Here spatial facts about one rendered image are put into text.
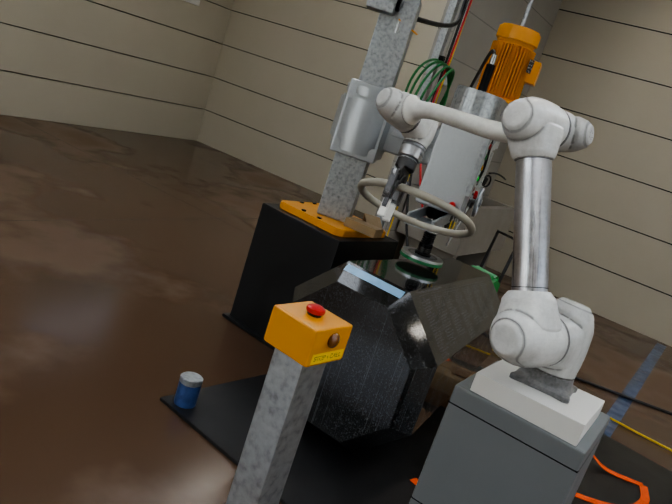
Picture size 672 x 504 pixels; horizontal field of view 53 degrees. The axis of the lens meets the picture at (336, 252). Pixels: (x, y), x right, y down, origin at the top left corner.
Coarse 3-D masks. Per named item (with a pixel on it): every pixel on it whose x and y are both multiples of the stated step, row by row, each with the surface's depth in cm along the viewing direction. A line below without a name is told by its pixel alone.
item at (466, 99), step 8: (464, 88) 304; (472, 88) 302; (456, 96) 308; (464, 96) 304; (472, 96) 301; (480, 96) 300; (488, 96) 300; (496, 96) 302; (456, 104) 307; (464, 104) 303; (472, 104) 302; (480, 104) 301; (488, 104) 302; (496, 104) 304; (504, 104) 320; (472, 112) 302; (480, 112) 302; (488, 112) 303; (496, 112) 306; (496, 120) 313
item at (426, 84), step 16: (464, 0) 534; (448, 16) 541; (464, 16) 558; (448, 32) 545; (432, 64) 536; (448, 64) 562; (416, 80) 529; (432, 80) 524; (448, 80) 570; (432, 96) 570; (592, 384) 500
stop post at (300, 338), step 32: (288, 320) 130; (320, 320) 132; (288, 352) 130; (320, 352) 130; (288, 384) 133; (256, 416) 138; (288, 416) 134; (256, 448) 138; (288, 448) 139; (256, 480) 138
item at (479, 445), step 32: (448, 416) 201; (480, 416) 196; (512, 416) 191; (608, 416) 214; (448, 448) 202; (480, 448) 197; (512, 448) 192; (544, 448) 187; (576, 448) 183; (448, 480) 202; (480, 480) 197; (512, 480) 192; (544, 480) 187; (576, 480) 193
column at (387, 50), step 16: (416, 0) 357; (384, 16) 361; (400, 16) 360; (416, 16) 364; (384, 32) 362; (400, 32) 361; (368, 48) 366; (384, 48) 364; (400, 48) 363; (368, 64) 367; (384, 64) 366; (400, 64) 369; (368, 80) 369; (384, 80) 367; (336, 160) 380; (352, 160) 379; (336, 176) 382; (352, 176) 381; (336, 192) 384; (352, 192) 382; (320, 208) 387; (336, 208) 386; (352, 208) 385
